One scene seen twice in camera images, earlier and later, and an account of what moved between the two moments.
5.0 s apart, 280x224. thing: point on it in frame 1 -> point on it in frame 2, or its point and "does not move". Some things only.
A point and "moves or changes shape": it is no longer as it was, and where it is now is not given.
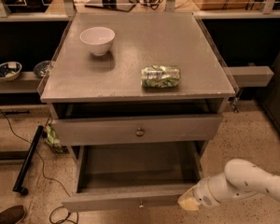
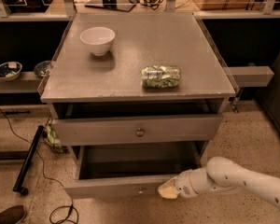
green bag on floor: [52, 138] does not move
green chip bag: [161, 77] does not move
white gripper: [201, 192] -> [184, 184]
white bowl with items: [7, 71] does not move
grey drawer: [133, 175] moves or changes shape
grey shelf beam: [249, 77] does not move
